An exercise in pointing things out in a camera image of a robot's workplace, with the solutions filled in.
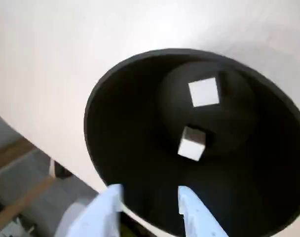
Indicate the white foam block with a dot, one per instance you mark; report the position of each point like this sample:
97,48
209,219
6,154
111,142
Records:
203,92
190,149

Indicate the black round pot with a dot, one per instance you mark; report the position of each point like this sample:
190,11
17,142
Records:
140,123

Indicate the table leg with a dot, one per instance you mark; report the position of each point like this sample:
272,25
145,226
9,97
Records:
52,169

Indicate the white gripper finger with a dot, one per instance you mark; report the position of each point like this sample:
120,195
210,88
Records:
100,217
197,217

